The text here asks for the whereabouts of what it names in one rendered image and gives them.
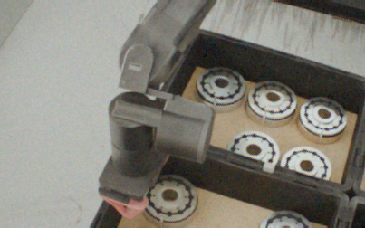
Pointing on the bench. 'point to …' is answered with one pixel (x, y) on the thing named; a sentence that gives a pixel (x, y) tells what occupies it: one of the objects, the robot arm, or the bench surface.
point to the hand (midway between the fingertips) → (136, 197)
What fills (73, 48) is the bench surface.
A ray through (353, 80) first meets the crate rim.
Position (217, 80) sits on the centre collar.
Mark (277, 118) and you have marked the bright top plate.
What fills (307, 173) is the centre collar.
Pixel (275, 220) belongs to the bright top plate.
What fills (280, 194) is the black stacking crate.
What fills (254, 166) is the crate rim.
